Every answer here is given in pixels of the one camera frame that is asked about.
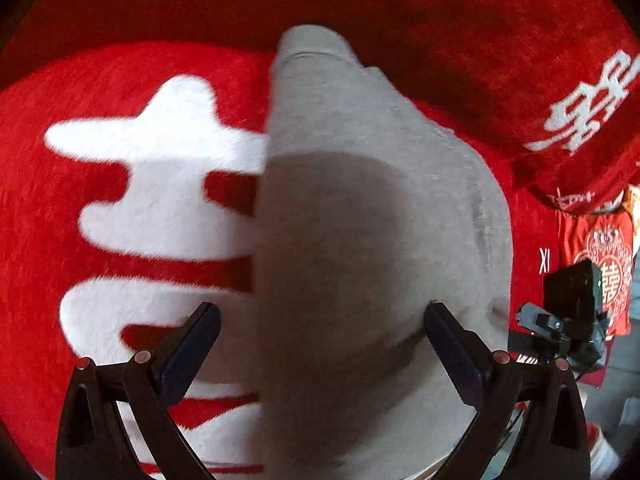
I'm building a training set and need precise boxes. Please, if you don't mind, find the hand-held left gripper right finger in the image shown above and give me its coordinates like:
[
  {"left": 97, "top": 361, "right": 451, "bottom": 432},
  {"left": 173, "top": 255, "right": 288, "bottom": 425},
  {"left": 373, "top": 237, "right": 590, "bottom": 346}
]
[{"left": 424, "top": 301, "right": 593, "bottom": 480}]

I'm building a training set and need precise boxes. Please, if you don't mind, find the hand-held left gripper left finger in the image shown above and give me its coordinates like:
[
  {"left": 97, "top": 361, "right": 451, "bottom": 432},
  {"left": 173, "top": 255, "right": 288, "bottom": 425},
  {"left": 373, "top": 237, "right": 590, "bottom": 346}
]
[{"left": 55, "top": 301, "right": 222, "bottom": 480}]

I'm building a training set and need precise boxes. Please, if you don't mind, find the grey fleece garment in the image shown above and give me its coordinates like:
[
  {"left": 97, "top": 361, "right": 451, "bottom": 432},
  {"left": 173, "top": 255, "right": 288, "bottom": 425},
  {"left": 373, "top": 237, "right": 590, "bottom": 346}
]
[{"left": 252, "top": 24, "right": 515, "bottom": 480}]

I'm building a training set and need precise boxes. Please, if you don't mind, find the red patterned cloth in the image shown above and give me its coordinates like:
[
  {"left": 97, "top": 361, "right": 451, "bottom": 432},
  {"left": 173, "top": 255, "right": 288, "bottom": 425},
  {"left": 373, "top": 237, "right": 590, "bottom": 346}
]
[{"left": 556, "top": 204, "right": 637, "bottom": 337}]

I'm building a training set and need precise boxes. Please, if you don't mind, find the white round object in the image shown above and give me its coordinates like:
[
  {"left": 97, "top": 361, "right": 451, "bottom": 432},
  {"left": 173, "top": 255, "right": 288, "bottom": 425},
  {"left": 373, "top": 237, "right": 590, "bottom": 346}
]
[{"left": 582, "top": 422, "right": 622, "bottom": 479}]

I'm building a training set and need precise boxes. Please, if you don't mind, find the red printed blanket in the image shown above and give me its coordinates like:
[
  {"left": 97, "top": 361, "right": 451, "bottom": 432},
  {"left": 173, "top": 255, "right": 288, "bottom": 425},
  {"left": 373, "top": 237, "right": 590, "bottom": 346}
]
[{"left": 0, "top": 0, "right": 640, "bottom": 480}]

